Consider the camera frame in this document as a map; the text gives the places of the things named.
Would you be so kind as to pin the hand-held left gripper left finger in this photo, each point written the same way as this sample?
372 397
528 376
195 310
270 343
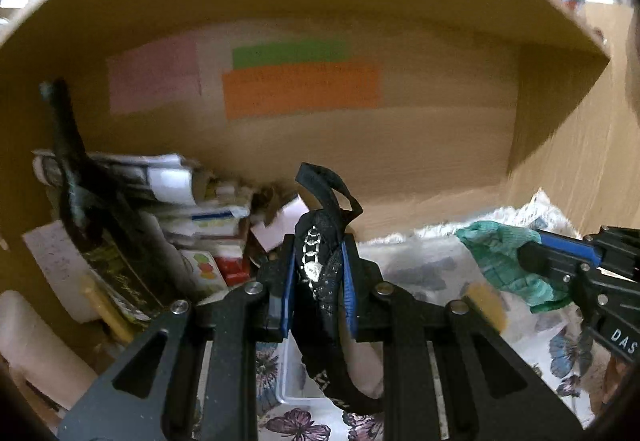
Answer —
281 293

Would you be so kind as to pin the yellow block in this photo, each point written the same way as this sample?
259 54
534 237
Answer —
484 303

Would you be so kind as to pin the butterfly printed cloth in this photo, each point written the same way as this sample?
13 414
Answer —
500 321

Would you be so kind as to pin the pile of papers and booklets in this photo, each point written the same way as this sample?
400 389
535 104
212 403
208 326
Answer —
200 226

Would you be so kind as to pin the wooden shelf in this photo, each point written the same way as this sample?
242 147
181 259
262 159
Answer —
350 146

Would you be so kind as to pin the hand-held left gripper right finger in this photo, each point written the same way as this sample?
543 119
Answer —
350 293

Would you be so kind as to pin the white paper roll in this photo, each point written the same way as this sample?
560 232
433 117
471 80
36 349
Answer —
40 351

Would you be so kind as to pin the clear plastic box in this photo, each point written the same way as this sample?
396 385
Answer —
292 378

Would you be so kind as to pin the pink sticky note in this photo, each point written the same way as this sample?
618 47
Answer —
155 76

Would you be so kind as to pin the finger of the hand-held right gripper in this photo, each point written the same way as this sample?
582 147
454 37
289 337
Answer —
565 245
545 266

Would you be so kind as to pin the green cloth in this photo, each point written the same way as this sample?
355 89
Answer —
495 251

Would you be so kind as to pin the white paper sheet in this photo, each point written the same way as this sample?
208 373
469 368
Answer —
55 261

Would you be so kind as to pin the orange sticky note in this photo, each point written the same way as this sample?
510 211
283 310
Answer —
300 93

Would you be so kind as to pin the dark glass bottle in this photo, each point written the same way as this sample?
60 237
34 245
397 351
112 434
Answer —
95 221

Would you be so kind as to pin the green sticky note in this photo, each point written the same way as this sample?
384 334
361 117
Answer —
290 53

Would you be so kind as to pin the black sparkly sandal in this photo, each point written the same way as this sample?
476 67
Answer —
320 271

